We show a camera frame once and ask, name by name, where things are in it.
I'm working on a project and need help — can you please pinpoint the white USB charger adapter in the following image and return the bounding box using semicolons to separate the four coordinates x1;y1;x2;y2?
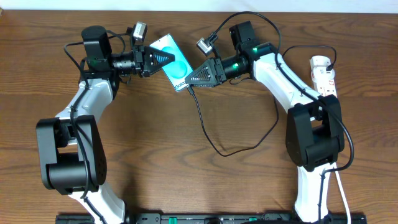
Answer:
311;67;335;83

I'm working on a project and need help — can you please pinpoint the black charging cable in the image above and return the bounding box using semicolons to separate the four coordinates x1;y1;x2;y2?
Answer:
186;45;337;157

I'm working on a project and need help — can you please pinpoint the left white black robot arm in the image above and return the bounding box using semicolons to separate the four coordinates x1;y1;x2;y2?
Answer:
35;22;175;223

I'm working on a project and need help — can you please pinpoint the blue screen Galaxy smartphone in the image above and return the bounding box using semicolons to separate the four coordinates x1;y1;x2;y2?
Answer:
150;34;193;91

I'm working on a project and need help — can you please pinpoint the black mounting rail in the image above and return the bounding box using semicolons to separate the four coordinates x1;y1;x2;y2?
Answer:
55;212;368;224

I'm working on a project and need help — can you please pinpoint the white power strip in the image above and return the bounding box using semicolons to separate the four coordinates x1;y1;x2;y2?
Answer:
310;55;337;96

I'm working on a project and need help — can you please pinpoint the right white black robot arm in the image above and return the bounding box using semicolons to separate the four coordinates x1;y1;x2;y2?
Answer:
185;21;346;223

